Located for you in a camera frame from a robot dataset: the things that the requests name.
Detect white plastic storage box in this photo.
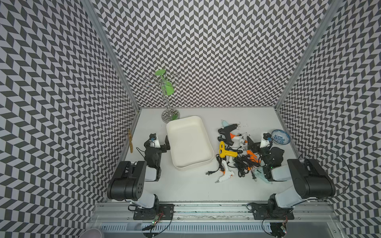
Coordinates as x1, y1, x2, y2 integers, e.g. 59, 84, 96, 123
166, 116, 215, 171

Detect white glue gun orange trigger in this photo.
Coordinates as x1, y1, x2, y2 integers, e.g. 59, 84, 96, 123
230, 134, 247, 150

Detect black glue gun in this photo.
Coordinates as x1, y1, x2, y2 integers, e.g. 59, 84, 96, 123
217, 124, 238, 146

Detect mint green glue gun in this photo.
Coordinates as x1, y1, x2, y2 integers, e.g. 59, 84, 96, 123
221, 120, 230, 127

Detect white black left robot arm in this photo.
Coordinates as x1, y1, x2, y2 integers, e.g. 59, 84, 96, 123
107, 133, 171, 214

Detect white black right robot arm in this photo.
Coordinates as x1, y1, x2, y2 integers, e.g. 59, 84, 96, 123
247, 130, 336, 220

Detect mint glue gun front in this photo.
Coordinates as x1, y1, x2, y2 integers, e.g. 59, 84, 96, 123
254, 167, 272, 184

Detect yellow glue gun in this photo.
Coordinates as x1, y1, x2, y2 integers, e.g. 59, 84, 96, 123
219, 141, 238, 158

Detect blue white ceramic bowl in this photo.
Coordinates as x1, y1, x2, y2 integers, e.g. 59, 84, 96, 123
271, 130, 291, 145

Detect silver stand green leaves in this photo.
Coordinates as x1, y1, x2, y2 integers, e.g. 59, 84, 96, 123
143, 69, 180, 124

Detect wooden stick at wall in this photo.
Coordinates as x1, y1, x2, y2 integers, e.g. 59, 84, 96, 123
128, 130, 134, 154

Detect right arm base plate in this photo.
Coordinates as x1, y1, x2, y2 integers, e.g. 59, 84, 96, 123
250, 203, 295, 220

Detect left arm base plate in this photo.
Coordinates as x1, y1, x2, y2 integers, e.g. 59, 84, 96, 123
133, 203, 175, 221

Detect aluminium front rail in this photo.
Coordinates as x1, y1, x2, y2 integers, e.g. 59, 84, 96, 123
88, 201, 339, 225

